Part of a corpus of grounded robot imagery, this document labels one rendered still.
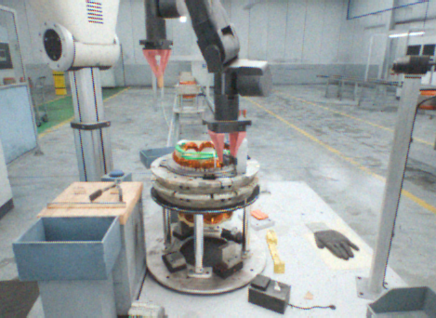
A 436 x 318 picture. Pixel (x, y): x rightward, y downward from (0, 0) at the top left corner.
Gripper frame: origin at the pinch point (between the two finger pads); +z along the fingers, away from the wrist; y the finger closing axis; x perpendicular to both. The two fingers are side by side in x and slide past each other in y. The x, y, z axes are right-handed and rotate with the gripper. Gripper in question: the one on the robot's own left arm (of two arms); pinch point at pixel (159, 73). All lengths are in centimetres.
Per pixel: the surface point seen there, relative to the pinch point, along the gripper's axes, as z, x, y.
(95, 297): 41, -1, -45
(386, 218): 35, -63, -12
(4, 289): 133, 129, 43
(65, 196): 27.9, 15.6, -28.1
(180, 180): 25.4, -11.5, -19.2
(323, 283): 57, -50, -11
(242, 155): 20.8, -26.0, -9.9
